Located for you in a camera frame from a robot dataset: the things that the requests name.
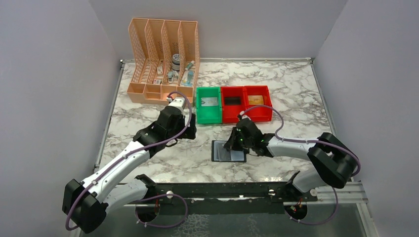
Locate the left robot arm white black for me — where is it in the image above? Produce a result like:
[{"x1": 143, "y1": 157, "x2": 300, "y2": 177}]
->
[{"x1": 62, "y1": 105, "x2": 197, "y2": 234}]

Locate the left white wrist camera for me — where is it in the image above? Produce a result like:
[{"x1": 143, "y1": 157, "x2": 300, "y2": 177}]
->
[{"x1": 167, "y1": 97, "x2": 187, "y2": 111}]

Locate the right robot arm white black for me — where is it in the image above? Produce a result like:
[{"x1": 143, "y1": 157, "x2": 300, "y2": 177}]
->
[{"x1": 224, "y1": 118, "x2": 360, "y2": 201}]

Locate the peach plastic file organizer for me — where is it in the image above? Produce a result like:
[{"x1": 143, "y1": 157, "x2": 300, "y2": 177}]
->
[{"x1": 127, "y1": 18, "x2": 201, "y2": 105}]

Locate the black card in red bin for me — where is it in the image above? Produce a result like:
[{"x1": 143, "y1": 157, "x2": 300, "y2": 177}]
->
[{"x1": 224, "y1": 97, "x2": 242, "y2": 106}]

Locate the light blue card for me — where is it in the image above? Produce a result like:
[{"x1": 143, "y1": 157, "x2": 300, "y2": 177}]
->
[{"x1": 214, "y1": 143, "x2": 246, "y2": 162}]

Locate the round grey tin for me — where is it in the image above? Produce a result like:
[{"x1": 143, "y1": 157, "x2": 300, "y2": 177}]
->
[{"x1": 171, "y1": 53, "x2": 180, "y2": 71}]

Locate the black leather card holder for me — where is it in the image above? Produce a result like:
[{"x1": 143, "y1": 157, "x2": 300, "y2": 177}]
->
[{"x1": 211, "y1": 140, "x2": 247, "y2": 163}]

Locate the silver card in green bin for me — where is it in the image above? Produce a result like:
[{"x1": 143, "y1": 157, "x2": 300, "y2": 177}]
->
[{"x1": 201, "y1": 97, "x2": 219, "y2": 107}]

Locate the green plastic bin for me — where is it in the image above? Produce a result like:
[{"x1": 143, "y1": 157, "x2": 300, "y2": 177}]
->
[{"x1": 196, "y1": 87, "x2": 222, "y2": 124}]

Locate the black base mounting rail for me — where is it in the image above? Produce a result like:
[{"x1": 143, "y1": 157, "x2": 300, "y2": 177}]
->
[{"x1": 131, "y1": 182, "x2": 318, "y2": 216}]

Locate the blue packaged item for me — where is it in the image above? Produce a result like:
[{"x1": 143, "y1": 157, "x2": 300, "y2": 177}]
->
[{"x1": 180, "y1": 61, "x2": 195, "y2": 86}]

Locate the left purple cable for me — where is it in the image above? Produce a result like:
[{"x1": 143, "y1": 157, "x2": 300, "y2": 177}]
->
[{"x1": 65, "y1": 91, "x2": 193, "y2": 231}]

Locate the red plastic bin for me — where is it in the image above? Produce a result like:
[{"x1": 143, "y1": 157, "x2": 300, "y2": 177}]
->
[
  {"x1": 220, "y1": 86, "x2": 247, "y2": 123},
  {"x1": 245, "y1": 85, "x2": 272, "y2": 122}
]

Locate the gold card in red bin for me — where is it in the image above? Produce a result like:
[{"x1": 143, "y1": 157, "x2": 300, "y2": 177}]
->
[{"x1": 248, "y1": 95, "x2": 264, "y2": 105}]

